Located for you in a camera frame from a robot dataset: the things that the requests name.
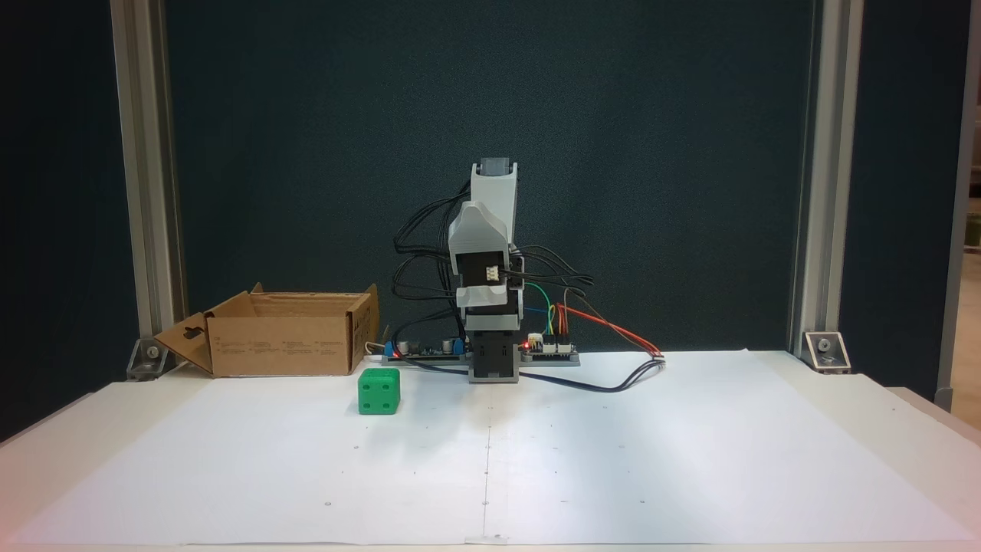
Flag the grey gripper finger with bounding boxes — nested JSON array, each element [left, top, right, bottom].
[[456, 284, 523, 317]]

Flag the green die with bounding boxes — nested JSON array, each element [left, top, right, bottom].
[[358, 368, 402, 416]]

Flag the circuit board with blue terminals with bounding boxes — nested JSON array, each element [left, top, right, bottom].
[[382, 330, 470, 365]]

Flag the brown cardboard box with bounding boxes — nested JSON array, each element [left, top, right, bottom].
[[153, 282, 381, 378]]

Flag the coloured jumper wires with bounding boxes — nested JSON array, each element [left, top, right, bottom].
[[525, 284, 572, 342]]

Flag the circuit board with jumper wires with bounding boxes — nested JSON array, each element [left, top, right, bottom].
[[520, 333, 581, 367]]

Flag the black and red cable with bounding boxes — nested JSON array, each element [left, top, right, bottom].
[[395, 303, 666, 393]]

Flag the metal corner bracket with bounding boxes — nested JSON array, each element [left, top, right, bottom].
[[803, 331, 851, 375], [126, 337, 179, 382]]

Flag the aluminium frame post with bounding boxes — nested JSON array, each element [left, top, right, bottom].
[[789, 0, 865, 357], [110, 0, 190, 361]]

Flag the grey outer frame post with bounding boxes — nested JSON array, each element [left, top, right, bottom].
[[935, 0, 981, 411]]

